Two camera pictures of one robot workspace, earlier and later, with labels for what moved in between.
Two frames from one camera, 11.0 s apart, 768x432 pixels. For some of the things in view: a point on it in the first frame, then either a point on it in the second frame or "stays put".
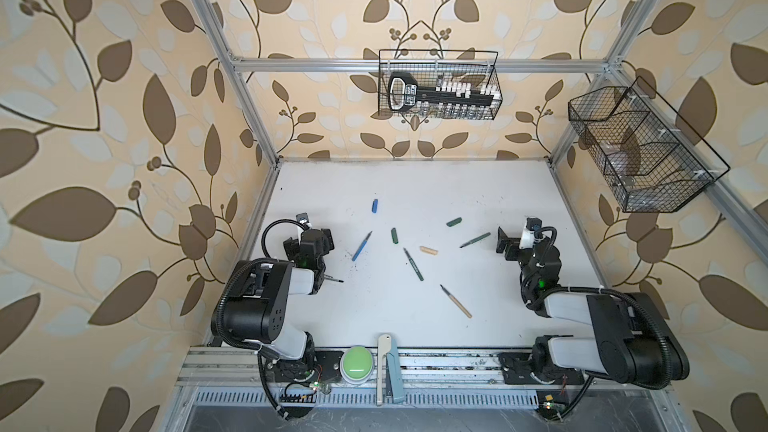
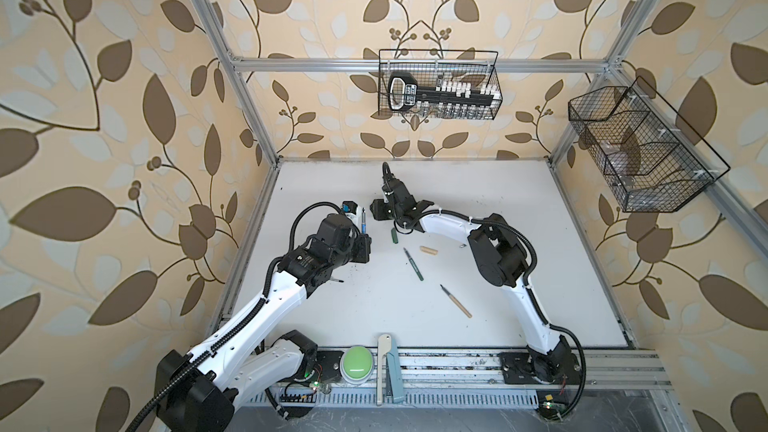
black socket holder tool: (405, 96) stays put
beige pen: (467, 313) stays put
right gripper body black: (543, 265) → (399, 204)
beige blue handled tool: (389, 372) stays put
